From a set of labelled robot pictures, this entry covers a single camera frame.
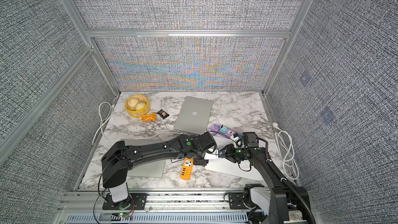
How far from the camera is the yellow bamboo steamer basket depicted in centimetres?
105

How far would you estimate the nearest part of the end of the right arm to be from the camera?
28.5 inches

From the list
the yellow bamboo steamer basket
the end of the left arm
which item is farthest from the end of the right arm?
the yellow bamboo steamer basket
